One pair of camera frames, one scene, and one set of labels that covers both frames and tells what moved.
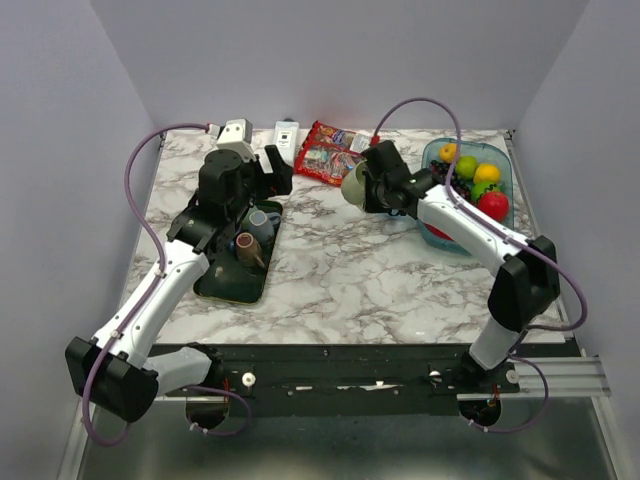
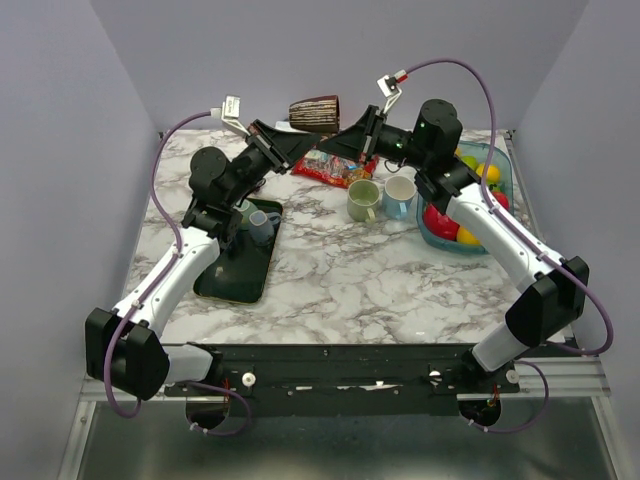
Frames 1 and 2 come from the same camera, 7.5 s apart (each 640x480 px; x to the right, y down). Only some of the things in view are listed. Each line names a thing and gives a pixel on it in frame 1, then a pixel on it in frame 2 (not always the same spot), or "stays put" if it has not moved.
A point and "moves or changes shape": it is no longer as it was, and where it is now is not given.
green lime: x=466 y=166 stays put
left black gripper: x=273 y=184 → x=284 y=149
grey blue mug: x=262 y=226 stays put
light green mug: x=353 y=186 moves or changes shape
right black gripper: x=372 y=205 → x=361 y=137
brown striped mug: x=248 y=251 → x=317 y=114
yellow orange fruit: x=487 y=173 stays put
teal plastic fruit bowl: x=490 y=153 stays put
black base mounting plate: x=353 y=379 stays put
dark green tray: x=226 y=277 stays put
